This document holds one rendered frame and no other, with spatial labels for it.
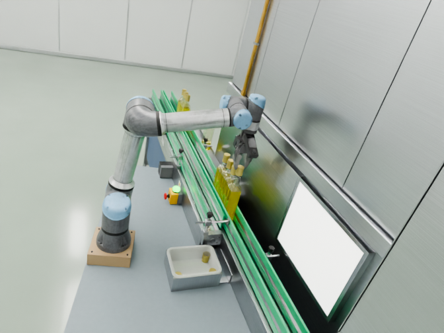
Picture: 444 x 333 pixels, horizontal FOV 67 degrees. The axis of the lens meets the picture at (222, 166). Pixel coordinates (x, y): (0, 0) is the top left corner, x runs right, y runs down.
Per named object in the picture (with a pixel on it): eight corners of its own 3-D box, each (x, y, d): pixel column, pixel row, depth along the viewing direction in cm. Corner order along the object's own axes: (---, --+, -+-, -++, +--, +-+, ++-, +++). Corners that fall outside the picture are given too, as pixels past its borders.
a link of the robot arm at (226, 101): (226, 100, 135) (252, 104, 138) (221, 91, 144) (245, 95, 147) (222, 118, 139) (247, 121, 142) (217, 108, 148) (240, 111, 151)
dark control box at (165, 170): (172, 178, 219) (174, 167, 215) (159, 178, 216) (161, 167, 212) (169, 172, 226) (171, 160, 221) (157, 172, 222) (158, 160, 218)
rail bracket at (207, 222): (226, 234, 163) (232, 214, 157) (193, 236, 156) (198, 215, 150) (224, 230, 165) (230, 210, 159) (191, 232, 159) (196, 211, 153)
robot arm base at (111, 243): (92, 251, 145) (93, 234, 141) (100, 228, 158) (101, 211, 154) (127, 255, 148) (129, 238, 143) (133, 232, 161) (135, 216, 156)
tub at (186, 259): (219, 285, 152) (223, 271, 147) (170, 291, 143) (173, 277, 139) (208, 257, 165) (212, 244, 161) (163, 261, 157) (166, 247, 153)
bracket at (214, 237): (220, 245, 165) (223, 234, 162) (201, 246, 162) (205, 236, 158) (218, 240, 168) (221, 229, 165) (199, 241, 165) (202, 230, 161)
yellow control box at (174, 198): (181, 205, 197) (183, 194, 194) (168, 205, 194) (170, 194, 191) (178, 197, 203) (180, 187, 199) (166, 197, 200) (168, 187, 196)
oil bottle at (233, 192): (232, 221, 174) (243, 187, 163) (222, 221, 171) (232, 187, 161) (229, 214, 178) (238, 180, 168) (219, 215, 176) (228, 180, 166)
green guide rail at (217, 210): (221, 228, 166) (225, 215, 162) (219, 228, 166) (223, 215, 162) (160, 98, 304) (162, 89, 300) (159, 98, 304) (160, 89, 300)
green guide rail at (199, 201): (207, 228, 163) (211, 216, 159) (205, 228, 163) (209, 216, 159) (152, 97, 301) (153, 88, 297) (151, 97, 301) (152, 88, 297)
